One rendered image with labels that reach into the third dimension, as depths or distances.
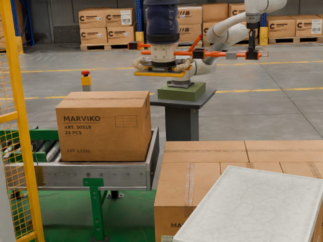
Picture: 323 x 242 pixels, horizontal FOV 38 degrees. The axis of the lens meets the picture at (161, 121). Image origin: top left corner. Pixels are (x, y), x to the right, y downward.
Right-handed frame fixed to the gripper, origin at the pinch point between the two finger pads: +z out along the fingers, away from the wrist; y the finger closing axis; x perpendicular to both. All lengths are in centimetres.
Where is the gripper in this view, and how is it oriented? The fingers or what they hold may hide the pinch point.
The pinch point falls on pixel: (251, 54)
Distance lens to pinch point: 310.4
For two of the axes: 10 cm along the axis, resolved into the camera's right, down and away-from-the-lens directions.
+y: -3.0, 3.2, -9.0
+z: 0.4, 9.4, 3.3
